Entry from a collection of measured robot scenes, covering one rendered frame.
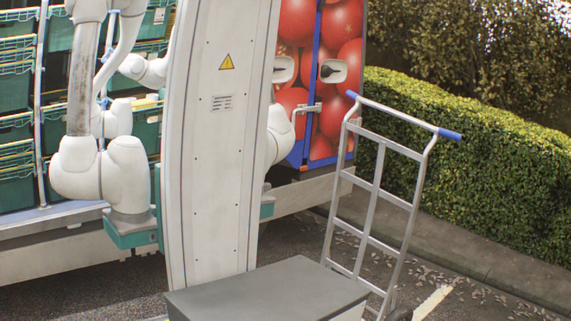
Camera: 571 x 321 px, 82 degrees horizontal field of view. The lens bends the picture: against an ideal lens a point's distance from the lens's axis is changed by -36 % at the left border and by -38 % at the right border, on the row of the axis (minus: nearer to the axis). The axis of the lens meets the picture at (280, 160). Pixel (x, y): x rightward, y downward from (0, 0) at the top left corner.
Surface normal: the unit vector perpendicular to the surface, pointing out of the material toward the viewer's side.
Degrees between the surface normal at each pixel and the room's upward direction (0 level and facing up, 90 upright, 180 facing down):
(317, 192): 90
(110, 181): 82
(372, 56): 56
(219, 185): 90
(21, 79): 94
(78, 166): 76
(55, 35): 98
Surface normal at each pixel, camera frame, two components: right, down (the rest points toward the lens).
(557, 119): -0.47, -0.40
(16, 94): 0.68, 0.41
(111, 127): 0.24, 0.37
